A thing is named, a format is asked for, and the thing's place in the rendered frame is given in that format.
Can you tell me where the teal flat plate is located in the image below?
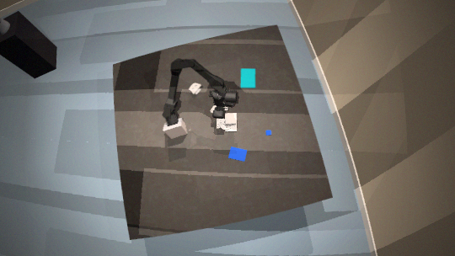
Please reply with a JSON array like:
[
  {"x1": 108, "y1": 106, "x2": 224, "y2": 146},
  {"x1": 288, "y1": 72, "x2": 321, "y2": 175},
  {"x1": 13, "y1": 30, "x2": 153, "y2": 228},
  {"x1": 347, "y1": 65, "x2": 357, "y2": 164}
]
[{"x1": 241, "y1": 68, "x2": 255, "y2": 88}]

